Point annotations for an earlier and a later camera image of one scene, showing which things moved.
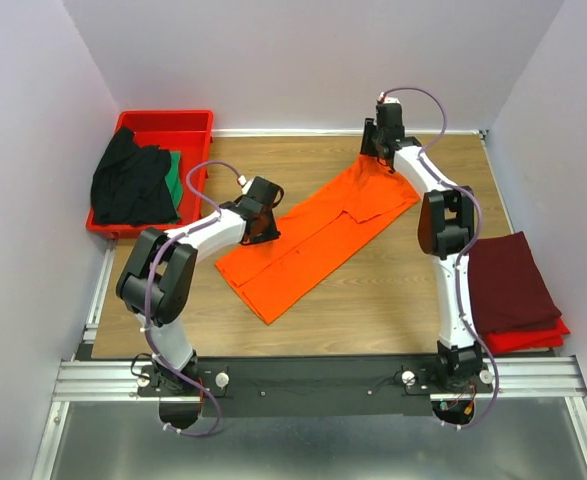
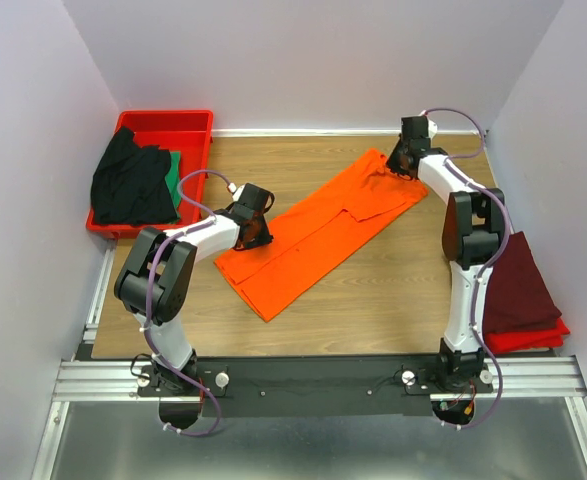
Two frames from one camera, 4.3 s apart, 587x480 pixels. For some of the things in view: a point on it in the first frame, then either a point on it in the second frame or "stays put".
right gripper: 370,145 → 401,163
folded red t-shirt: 504,341 stays put
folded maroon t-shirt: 509,292 stays put
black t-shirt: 129,187 stays put
